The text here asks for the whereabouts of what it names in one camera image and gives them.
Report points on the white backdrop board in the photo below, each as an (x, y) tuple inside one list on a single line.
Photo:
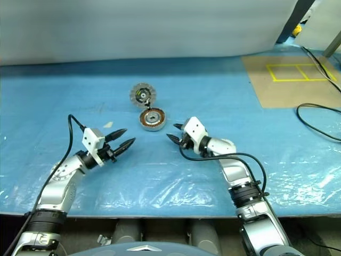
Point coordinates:
[(133, 26)]

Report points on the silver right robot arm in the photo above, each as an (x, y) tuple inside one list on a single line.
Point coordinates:
[(239, 170)]

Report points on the silver motor stator copper windings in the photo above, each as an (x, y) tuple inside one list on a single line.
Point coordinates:
[(152, 119)]

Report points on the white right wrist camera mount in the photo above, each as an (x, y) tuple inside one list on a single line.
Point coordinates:
[(195, 129)]

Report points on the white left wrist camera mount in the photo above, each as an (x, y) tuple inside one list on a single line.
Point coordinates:
[(90, 138)]

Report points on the blue foam table sheet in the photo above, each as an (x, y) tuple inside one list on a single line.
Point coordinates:
[(186, 93)]

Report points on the silver finned motor rotor cover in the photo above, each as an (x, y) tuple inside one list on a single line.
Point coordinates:
[(142, 94)]

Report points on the brown cardboard sheet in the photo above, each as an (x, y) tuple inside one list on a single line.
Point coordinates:
[(287, 93)]

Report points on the dark blue stand leg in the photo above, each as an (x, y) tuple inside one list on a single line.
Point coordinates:
[(290, 24)]

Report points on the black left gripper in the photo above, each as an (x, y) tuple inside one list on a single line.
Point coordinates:
[(108, 153)]

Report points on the grey robot torso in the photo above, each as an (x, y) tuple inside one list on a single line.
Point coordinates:
[(133, 249)]

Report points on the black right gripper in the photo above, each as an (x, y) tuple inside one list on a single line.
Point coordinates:
[(187, 142)]

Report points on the grey metal post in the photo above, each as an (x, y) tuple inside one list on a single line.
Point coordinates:
[(331, 44)]

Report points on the grey rounded cylinder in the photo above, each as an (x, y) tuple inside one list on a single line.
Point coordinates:
[(205, 233), (128, 230)]

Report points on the small pale tape scrap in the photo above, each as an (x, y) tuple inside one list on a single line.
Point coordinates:
[(108, 124)]

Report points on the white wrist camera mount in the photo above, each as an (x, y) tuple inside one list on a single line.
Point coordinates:
[(195, 129), (90, 138)]

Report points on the small yellow object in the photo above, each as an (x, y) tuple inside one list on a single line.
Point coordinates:
[(296, 31)]

